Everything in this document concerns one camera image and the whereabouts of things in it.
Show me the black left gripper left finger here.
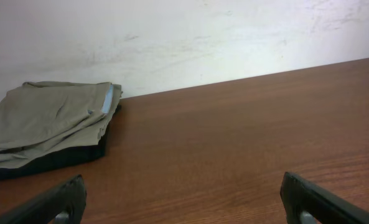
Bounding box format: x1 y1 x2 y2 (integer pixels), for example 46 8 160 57
0 175 86 224

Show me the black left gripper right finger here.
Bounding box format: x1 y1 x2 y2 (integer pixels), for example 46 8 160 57
280 172 369 224

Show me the folded black garment under olive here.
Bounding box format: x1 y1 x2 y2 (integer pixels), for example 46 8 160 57
0 101 121 180

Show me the folded olive green garment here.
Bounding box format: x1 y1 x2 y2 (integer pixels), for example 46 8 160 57
0 82 122 169

